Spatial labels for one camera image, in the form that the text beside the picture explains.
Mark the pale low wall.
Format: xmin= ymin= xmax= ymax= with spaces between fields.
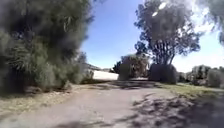
xmin=91 ymin=69 xmax=120 ymax=82

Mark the grass verge with dry leaves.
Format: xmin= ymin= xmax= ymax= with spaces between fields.
xmin=159 ymin=82 xmax=224 ymax=101

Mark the row of bushes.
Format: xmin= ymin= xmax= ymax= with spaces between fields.
xmin=177 ymin=64 xmax=224 ymax=89

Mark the tall dark tree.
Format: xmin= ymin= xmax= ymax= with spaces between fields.
xmin=0 ymin=0 xmax=101 ymax=95

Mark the dark mass of trees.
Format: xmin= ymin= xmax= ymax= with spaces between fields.
xmin=199 ymin=0 xmax=224 ymax=46

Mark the dark clipped hedge block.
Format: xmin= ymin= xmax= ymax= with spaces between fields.
xmin=147 ymin=63 xmax=178 ymax=85

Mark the grass field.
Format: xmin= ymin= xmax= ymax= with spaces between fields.
xmin=0 ymin=83 xmax=88 ymax=116

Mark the round green bush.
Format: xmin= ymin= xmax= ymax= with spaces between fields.
xmin=117 ymin=54 xmax=150 ymax=81

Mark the grey asphalt road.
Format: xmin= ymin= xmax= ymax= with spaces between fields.
xmin=0 ymin=79 xmax=224 ymax=128

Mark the tall many-stemmed tree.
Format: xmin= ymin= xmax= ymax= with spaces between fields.
xmin=133 ymin=0 xmax=203 ymax=68

